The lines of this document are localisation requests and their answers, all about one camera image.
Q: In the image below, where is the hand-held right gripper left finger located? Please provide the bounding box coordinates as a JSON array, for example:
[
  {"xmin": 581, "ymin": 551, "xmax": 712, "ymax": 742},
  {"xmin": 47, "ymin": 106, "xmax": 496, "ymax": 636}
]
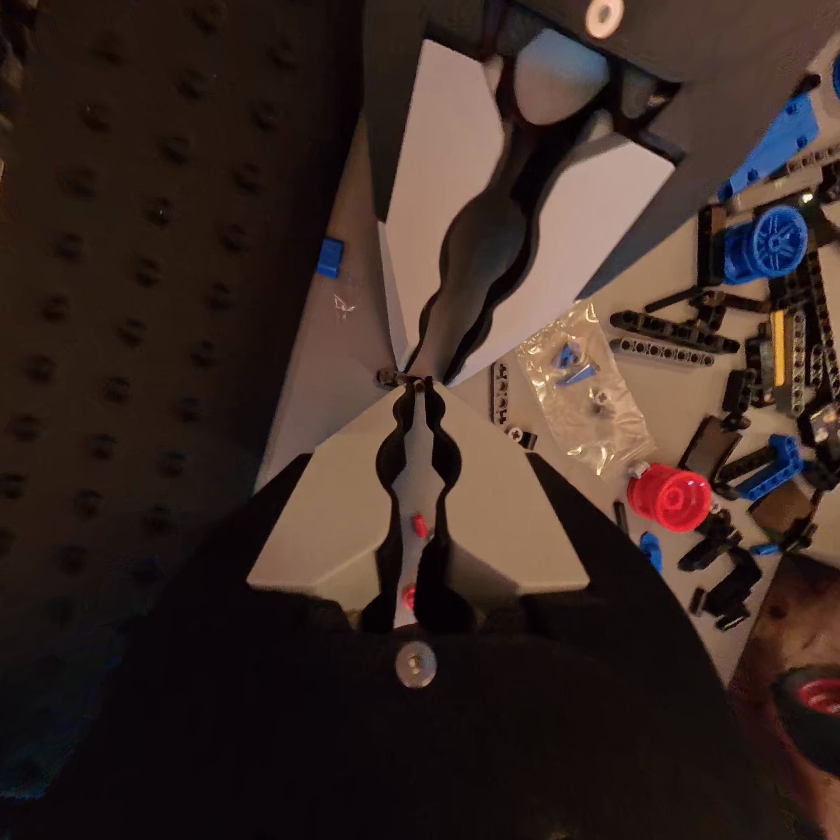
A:
[{"xmin": 246, "ymin": 384, "xmax": 416, "ymax": 631}]

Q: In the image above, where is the pile of black beams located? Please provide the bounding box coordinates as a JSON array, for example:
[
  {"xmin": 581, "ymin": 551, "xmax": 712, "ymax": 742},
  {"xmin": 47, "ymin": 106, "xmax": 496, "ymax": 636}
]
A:
[{"xmin": 610, "ymin": 72, "xmax": 840, "ymax": 631}]

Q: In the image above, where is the clear bag of small parts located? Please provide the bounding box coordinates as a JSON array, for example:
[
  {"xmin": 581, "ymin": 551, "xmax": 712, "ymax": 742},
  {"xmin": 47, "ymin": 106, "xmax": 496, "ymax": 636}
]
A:
[{"xmin": 516, "ymin": 301, "xmax": 657, "ymax": 479}]

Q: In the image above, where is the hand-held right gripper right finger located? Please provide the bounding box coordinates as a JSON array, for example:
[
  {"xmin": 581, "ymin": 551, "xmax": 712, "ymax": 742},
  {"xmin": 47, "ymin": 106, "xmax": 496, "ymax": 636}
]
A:
[{"xmin": 413, "ymin": 381, "xmax": 592, "ymax": 632}]

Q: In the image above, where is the dark grey straight beam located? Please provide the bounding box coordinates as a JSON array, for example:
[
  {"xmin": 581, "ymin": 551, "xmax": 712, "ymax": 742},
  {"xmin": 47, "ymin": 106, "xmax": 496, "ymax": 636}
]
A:
[{"xmin": 617, "ymin": 336, "xmax": 716, "ymax": 367}]

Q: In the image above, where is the large red wheel rim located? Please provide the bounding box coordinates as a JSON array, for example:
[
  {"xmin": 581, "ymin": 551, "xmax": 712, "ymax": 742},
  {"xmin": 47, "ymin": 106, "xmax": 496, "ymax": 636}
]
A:
[{"xmin": 626, "ymin": 462, "xmax": 714, "ymax": 532}]

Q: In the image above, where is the grey desk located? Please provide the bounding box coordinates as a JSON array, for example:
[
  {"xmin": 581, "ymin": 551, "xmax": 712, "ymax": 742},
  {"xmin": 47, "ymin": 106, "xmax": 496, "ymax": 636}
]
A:
[{"xmin": 252, "ymin": 39, "xmax": 840, "ymax": 690}]

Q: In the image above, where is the toy truck set box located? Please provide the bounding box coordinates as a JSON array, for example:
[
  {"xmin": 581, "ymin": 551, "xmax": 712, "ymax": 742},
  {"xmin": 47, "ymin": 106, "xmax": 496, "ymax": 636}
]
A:
[{"xmin": 728, "ymin": 554, "xmax": 840, "ymax": 840}]

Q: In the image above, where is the blue angled panel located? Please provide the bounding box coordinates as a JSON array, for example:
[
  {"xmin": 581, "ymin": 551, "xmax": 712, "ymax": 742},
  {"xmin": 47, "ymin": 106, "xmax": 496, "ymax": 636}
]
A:
[{"xmin": 717, "ymin": 92, "xmax": 821, "ymax": 201}]

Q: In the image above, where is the blue wheel rim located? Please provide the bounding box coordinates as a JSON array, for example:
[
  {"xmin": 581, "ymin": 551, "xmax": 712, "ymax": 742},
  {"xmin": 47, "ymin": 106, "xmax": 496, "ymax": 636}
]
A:
[{"xmin": 722, "ymin": 205, "xmax": 809, "ymax": 286}]

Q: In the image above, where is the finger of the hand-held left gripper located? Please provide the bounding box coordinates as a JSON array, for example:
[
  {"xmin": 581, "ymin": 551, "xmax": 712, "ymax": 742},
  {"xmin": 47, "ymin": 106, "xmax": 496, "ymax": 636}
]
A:
[
  {"xmin": 378, "ymin": 38, "xmax": 508, "ymax": 371},
  {"xmin": 441, "ymin": 133, "xmax": 678, "ymax": 387}
]

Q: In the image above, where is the black pin connector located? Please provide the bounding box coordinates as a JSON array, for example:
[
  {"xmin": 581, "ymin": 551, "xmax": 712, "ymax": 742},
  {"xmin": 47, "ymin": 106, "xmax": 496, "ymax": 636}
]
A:
[{"xmin": 376, "ymin": 367, "xmax": 435, "ymax": 398}]

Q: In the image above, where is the blue thick angle beam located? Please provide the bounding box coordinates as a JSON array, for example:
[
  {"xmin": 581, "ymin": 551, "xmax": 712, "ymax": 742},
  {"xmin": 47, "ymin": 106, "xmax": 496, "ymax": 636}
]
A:
[{"xmin": 715, "ymin": 434, "xmax": 805, "ymax": 503}]

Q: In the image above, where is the black perforated board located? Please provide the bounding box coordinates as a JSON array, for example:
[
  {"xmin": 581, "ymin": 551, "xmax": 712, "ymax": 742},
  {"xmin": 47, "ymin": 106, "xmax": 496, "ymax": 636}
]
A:
[{"xmin": 0, "ymin": 0, "xmax": 365, "ymax": 788}]

